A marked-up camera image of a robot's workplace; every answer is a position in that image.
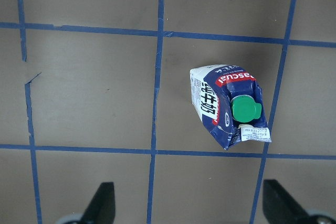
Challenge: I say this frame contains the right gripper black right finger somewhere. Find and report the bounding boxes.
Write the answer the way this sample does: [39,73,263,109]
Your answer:
[262,179,315,224]

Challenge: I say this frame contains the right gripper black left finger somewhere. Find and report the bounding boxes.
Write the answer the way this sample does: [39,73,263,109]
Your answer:
[80,182,116,223]

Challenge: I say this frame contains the blue white milk carton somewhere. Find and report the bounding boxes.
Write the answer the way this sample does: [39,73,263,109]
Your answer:
[190,65,271,150]

